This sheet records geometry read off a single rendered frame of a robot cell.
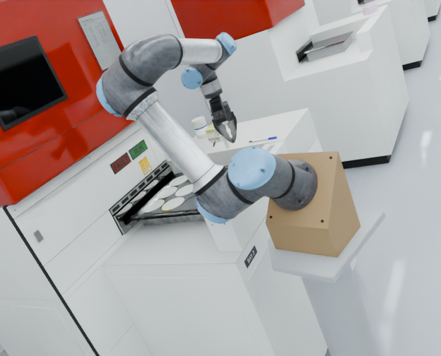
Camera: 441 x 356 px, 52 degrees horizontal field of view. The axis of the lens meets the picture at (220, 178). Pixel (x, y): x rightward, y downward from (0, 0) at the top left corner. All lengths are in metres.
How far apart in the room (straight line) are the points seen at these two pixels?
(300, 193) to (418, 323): 1.15
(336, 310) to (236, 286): 0.32
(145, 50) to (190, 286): 0.83
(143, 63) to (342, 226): 0.70
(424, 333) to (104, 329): 1.34
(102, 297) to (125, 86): 0.94
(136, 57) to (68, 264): 0.87
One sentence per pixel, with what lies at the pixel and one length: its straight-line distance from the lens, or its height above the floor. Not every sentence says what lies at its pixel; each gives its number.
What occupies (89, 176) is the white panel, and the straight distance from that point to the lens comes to 1.85.
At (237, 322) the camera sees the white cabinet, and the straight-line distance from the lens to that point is 1.64.
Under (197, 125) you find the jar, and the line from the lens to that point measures 2.30.
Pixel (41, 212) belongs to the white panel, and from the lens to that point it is 1.70.
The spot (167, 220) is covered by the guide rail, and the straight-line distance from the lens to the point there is 1.89.
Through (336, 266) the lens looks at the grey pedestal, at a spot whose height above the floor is 0.82.
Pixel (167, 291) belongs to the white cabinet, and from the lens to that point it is 1.71.
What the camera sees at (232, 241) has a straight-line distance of 1.48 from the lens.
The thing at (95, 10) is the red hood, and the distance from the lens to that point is 2.03.
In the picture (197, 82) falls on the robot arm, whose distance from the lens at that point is 1.56.
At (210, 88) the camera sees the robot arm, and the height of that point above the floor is 1.28.
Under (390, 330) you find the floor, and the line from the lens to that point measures 2.25.
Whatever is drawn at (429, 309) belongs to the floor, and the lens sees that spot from 2.32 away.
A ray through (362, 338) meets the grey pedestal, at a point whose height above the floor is 0.44.
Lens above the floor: 1.57
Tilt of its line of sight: 21 degrees down
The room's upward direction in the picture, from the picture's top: 23 degrees counter-clockwise
